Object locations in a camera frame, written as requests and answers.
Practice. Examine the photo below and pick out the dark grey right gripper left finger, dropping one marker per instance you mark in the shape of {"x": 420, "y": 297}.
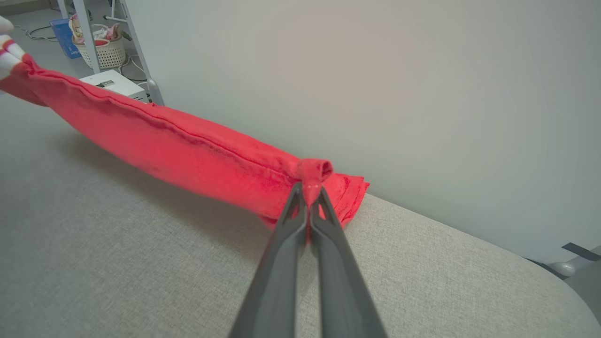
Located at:
{"x": 277, "y": 281}

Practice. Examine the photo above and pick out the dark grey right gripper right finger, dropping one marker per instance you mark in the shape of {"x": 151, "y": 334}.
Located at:
{"x": 342, "y": 291}

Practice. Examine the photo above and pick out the red garment with white stripes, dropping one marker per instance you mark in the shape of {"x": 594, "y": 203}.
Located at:
{"x": 188, "y": 155}

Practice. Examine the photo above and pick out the white partition panel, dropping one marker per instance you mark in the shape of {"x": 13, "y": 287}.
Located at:
{"x": 375, "y": 70}

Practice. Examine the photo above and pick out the black tape strip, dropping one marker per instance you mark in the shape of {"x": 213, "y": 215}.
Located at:
{"x": 582, "y": 252}

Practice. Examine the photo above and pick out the white plastic laundry basket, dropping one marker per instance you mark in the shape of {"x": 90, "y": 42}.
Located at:
{"x": 110, "y": 55}

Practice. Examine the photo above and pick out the clothes pile in basket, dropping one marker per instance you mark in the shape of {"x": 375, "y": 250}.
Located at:
{"x": 105, "y": 33}

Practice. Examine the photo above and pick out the white desk with slanted legs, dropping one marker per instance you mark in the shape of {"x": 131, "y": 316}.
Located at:
{"x": 89, "y": 33}

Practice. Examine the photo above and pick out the blue box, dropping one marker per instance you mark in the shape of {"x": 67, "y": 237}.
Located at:
{"x": 65, "y": 37}

